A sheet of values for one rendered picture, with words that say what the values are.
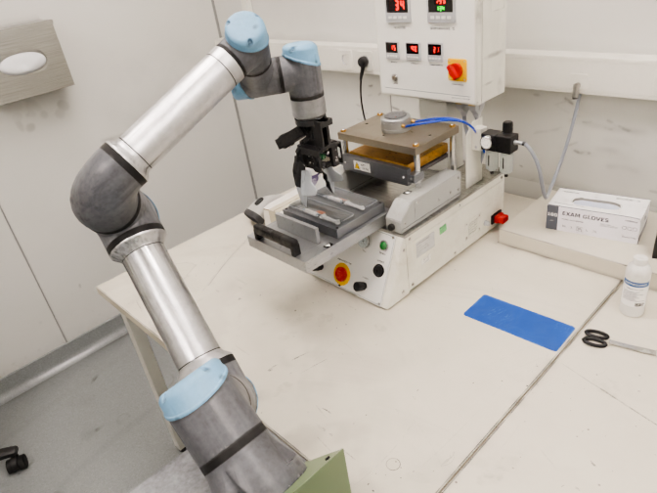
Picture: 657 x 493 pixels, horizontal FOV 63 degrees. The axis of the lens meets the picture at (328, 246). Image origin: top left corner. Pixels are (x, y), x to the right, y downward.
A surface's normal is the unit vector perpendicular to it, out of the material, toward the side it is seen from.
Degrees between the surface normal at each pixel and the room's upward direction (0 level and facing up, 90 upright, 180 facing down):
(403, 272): 90
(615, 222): 87
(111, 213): 107
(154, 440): 0
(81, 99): 90
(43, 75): 90
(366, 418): 0
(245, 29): 47
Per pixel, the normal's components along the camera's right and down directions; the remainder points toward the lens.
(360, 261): -0.71, 0.03
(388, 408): -0.14, -0.86
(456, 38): -0.72, 0.43
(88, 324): 0.69, 0.28
